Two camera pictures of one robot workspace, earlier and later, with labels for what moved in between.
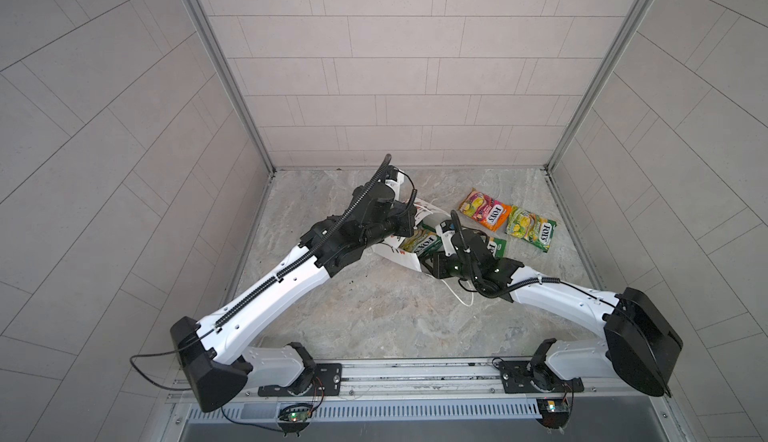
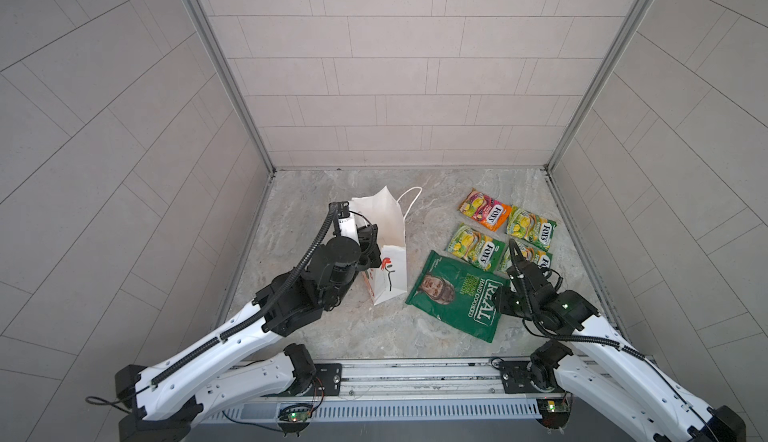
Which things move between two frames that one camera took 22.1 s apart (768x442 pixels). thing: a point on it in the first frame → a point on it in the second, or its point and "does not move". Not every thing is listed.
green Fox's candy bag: x=424 y=241 → x=520 y=265
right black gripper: x=437 y=265 → x=498 y=298
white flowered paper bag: x=391 y=248 → x=387 y=216
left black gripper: x=403 y=215 → x=368 y=253
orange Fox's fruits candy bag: x=485 y=209 does not move
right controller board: x=554 y=412 does not move
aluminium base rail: x=500 y=380 does not move
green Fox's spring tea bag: x=527 y=226 does not move
